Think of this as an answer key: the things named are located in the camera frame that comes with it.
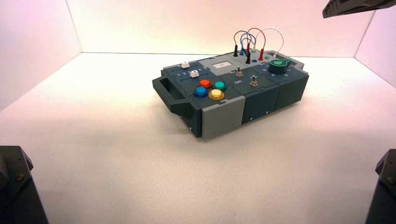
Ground blue round push button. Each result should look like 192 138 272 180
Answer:
193 86 209 98

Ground yellow round push button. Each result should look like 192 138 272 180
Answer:
208 89 225 101

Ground dark teal control box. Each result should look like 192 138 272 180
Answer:
152 49 309 139

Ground green rotary knob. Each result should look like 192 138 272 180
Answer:
268 58 292 75

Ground black overhead fixture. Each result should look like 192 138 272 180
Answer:
322 0 396 19

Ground blue jumper wire black plugs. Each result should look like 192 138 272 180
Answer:
233 30 257 64

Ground blue jumper wire blue plug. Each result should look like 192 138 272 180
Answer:
240 33 257 56

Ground red jumper wire red plugs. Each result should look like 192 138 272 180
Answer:
246 27 267 62

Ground white jumper wire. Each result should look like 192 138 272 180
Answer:
254 27 284 58

